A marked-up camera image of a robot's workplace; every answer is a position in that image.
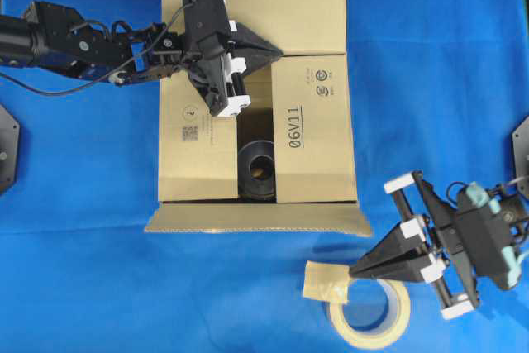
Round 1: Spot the brown cardboard box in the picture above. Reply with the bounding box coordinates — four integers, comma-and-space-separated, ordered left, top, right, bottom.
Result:
146, 0, 372, 236

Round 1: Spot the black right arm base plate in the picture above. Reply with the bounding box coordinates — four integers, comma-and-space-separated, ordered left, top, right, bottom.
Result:
512, 117, 529, 199

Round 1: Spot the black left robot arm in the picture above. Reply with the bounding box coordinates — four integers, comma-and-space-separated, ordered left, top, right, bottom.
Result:
1, 0, 283, 117

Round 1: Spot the blue table cloth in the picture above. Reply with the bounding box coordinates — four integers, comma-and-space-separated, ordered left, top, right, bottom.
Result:
1, 0, 528, 352

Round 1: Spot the beige packing tape roll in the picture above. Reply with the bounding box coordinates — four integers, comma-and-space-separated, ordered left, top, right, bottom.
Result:
303, 261, 412, 350

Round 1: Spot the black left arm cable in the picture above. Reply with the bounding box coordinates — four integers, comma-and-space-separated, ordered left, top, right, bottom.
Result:
0, 1, 195, 97

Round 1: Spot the black cylinder inside box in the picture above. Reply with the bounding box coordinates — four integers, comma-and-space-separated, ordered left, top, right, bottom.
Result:
237, 140, 276, 201

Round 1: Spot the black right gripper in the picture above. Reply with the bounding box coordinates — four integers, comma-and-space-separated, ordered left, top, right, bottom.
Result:
350, 171, 524, 320

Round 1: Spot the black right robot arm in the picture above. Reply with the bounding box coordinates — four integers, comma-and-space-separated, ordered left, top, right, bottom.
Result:
349, 171, 528, 320

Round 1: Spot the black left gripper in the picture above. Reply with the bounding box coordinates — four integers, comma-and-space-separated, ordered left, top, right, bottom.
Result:
181, 0, 283, 117

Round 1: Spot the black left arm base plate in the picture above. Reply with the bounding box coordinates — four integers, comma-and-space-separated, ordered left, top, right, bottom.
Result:
0, 105, 20, 194

